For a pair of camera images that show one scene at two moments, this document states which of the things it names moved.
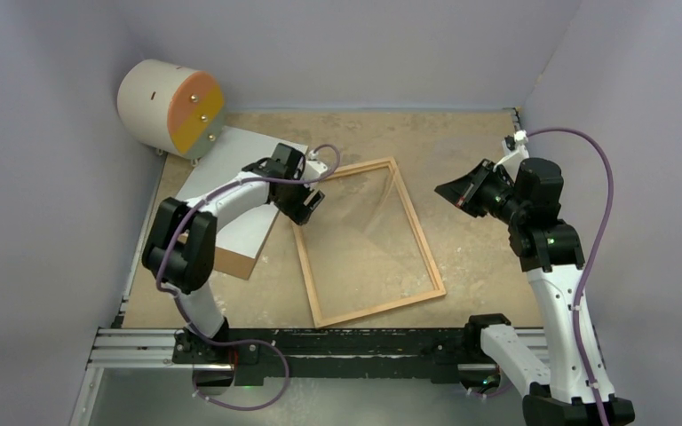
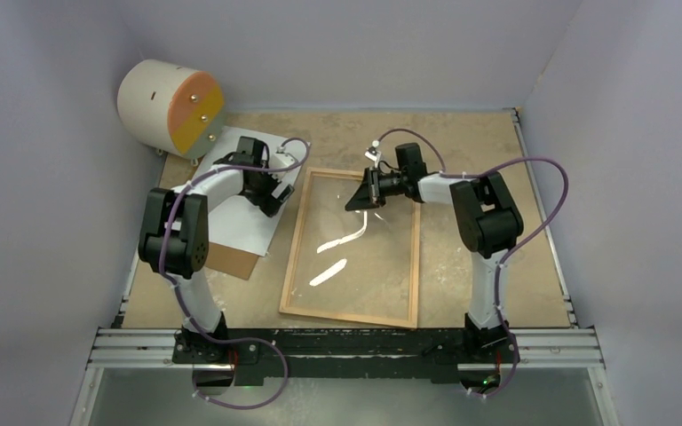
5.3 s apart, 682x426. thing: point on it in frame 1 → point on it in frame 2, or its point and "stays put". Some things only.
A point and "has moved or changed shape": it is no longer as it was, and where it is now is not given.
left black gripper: x=299 y=212 → x=267 y=203
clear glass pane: x=363 y=222 has moved or changed shape
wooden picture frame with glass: x=303 y=248 has moved or changed shape
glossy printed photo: x=230 y=151 stays put
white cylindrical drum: x=171 y=108 stays put
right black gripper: x=461 y=192 → x=365 y=197
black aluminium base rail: x=418 y=354 stays put
